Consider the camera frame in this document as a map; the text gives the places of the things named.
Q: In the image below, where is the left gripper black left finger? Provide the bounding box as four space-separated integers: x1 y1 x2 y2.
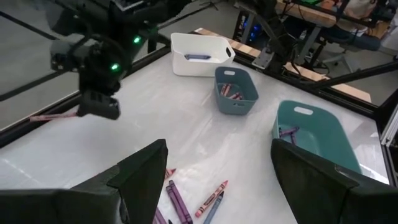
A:
0 139 169 224

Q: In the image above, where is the person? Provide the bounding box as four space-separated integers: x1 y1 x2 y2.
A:
322 0 384 53

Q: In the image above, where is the blue crayon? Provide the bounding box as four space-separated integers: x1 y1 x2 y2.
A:
183 54 212 61

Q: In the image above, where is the small teal plastic bin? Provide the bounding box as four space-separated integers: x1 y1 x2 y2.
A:
213 66 260 116

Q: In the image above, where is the white plastic bin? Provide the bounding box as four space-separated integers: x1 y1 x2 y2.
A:
170 32 236 78

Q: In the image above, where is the black computer with blue lights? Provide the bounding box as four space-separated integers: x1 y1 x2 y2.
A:
238 12 265 44

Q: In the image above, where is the grey desk with wooden top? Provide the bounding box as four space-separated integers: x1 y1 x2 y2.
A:
275 0 340 57

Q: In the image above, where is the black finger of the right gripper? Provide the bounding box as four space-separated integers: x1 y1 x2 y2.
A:
76 90 122 121

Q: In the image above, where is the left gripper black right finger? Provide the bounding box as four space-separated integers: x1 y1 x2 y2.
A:
270 138 398 224

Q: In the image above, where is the large teal plastic bin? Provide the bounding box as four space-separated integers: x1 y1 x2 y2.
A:
272 100 363 175

